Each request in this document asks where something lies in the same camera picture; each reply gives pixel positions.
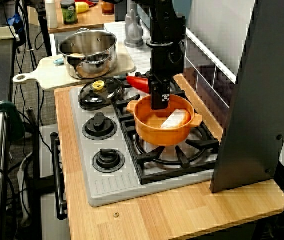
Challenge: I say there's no orange plastic pot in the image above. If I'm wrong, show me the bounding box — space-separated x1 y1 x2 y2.
126 93 203 147

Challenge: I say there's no white toy kitchen cabinet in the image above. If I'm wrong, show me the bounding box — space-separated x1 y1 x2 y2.
38 123 72 240

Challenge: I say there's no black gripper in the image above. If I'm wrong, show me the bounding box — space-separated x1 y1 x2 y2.
148 46 185 111

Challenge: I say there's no yellow toy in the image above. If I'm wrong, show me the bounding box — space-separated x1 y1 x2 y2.
74 1 91 15

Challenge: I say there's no black cable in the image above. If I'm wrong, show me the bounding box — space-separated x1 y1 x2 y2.
0 0 47 127

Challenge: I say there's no stainless steel pot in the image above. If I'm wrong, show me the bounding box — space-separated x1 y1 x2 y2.
57 28 119 80

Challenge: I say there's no black stove knob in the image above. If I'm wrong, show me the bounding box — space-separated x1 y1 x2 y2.
82 112 119 141
92 148 126 174

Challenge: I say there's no green can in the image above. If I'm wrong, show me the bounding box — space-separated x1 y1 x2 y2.
60 0 79 25

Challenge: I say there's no black oven door handle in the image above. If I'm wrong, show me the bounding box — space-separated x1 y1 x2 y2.
50 132 69 221

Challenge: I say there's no white ribbed sink drainboard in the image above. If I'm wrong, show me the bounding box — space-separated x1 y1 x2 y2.
104 21 163 76

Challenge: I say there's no white bottle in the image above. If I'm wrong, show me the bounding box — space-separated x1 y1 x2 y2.
44 0 59 30

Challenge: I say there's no black side panel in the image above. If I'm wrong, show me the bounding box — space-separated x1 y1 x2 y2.
209 0 284 194

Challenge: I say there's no red toy pepper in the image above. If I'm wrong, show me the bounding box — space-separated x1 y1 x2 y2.
126 75 155 94

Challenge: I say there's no teal plastic box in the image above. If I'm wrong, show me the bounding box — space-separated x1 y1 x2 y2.
170 0 193 17

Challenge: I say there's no wooden side table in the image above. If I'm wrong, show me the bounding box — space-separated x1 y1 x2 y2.
27 0 117 35

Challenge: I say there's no glass lid yellow knob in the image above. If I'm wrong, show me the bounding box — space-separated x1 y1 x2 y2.
78 77 127 111

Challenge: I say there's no grey toy stove plate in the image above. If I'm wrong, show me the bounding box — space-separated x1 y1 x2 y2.
68 86 219 208

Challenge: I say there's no amber jar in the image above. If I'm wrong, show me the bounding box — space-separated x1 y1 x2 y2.
100 0 115 16

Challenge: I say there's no green clamp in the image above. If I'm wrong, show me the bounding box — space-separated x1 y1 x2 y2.
0 100 26 141

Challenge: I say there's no light wooden cutting board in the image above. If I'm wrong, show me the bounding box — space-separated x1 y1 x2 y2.
12 46 137 92

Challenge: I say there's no dark tile backsplash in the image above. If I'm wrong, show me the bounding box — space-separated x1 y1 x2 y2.
181 27 238 116

